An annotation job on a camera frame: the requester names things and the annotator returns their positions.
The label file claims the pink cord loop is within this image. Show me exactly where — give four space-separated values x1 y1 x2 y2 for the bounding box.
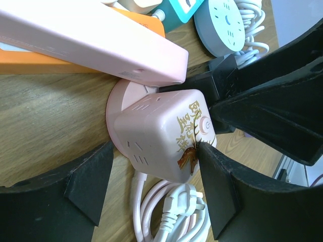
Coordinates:
132 171 197 242

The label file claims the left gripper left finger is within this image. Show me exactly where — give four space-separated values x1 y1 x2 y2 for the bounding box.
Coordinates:
1 142 114 241

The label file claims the blue round socket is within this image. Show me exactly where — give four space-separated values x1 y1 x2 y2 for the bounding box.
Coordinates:
194 0 245 57

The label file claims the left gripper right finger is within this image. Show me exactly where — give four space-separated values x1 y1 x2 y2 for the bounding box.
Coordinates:
198 142 322 241

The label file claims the pink round socket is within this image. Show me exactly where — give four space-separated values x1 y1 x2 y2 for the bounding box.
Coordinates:
105 79 159 156

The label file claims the pink cube adapter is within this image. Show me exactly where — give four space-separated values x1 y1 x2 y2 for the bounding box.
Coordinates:
109 89 217 184

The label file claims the pink power strip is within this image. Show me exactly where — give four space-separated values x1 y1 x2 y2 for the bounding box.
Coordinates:
1 1 189 87

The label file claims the light blue cord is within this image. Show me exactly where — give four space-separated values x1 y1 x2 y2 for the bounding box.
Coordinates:
234 0 270 69

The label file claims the teal power strip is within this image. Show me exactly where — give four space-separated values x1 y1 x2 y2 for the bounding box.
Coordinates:
158 0 204 33

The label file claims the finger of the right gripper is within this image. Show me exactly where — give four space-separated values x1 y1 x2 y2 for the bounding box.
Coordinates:
209 20 322 101
210 74 322 166

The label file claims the black cube socket adapter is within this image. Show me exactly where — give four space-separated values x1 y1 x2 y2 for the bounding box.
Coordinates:
158 54 239 134

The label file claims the orange power strip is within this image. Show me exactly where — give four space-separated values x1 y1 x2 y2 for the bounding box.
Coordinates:
1 8 165 75

